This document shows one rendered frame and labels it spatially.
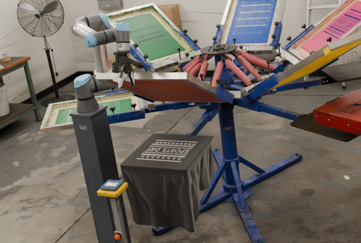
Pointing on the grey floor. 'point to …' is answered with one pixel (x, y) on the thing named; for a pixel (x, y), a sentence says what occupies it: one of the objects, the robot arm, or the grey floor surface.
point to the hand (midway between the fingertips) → (127, 88)
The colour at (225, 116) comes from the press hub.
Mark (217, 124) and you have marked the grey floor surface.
